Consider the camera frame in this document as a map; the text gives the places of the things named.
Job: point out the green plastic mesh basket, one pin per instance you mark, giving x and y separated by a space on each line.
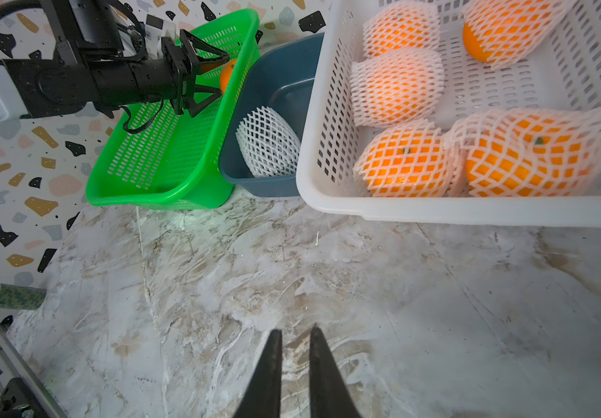
174 164

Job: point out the white plastic mesh basket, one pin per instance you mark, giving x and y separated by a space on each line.
563 73

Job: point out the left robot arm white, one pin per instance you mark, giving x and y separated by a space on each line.
11 106

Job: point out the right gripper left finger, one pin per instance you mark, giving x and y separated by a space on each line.
263 395

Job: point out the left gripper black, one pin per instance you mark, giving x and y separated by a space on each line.
90 67

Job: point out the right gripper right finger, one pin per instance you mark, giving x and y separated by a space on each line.
328 394

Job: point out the dark teal plastic bin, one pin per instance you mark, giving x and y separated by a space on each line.
281 79

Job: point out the netted orange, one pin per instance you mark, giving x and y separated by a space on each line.
502 33
527 153
409 160
400 25
396 87

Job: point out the green patterned tape roll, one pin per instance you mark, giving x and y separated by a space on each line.
21 298

